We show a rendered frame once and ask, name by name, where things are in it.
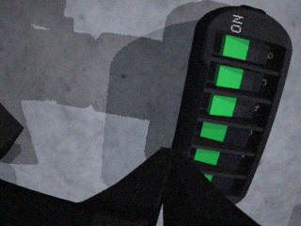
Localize dark grey controller unit with label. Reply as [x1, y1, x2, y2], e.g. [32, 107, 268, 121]
[172, 5, 293, 204]

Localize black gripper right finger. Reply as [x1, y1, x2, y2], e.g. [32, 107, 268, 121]
[162, 150, 260, 226]

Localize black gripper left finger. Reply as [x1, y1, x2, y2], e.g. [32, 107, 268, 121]
[0, 148, 172, 226]

